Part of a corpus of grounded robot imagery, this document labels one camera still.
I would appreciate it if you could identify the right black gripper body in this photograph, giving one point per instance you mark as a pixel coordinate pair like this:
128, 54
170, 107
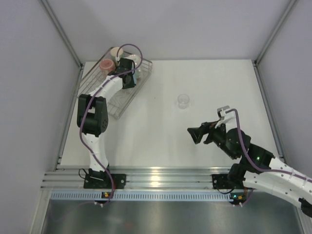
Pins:
217, 135

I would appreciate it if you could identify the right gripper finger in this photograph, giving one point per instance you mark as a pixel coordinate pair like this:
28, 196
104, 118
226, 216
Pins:
198, 133
209, 124

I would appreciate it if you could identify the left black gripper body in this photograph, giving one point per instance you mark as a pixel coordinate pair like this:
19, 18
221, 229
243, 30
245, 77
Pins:
131, 84

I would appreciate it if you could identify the white mug orange inside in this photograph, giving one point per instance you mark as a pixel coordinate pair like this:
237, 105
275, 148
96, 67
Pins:
137, 60

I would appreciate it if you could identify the beige ceramic mug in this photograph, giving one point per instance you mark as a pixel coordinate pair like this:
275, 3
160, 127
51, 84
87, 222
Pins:
116, 54

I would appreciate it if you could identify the pink cartoon mug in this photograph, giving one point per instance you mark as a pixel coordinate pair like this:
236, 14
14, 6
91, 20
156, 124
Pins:
107, 66

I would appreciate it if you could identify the clear glass cup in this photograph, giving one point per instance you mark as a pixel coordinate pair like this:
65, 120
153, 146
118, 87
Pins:
183, 101

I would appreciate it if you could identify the light blue mug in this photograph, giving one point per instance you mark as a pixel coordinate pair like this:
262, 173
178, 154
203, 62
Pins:
134, 72

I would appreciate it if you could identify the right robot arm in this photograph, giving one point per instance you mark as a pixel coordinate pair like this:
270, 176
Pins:
257, 168

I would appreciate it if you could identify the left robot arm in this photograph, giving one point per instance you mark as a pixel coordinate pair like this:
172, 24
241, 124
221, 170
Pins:
92, 116

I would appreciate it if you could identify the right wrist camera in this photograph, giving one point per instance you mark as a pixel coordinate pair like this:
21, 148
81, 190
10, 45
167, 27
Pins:
224, 115

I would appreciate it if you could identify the wire dish rack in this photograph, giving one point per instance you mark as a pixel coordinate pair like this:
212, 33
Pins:
92, 77

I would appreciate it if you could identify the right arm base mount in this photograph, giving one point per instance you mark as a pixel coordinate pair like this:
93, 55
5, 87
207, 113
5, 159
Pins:
224, 181

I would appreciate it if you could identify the left aluminium frame post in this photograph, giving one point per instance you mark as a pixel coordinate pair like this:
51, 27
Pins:
60, 30

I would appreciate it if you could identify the aluminium frame post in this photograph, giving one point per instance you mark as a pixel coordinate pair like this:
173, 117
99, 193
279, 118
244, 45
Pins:
291, 4
60, 30

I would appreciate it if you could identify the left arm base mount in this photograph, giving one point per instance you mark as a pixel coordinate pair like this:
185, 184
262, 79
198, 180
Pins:
101, 180

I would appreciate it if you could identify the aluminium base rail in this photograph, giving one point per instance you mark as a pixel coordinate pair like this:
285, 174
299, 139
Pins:
149, 178

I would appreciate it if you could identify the right aluminium frame post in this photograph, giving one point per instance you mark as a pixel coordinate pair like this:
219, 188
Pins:
291, 4

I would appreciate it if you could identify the perforated cable tray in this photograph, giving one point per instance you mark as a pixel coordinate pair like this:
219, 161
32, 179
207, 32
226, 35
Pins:
141, 196

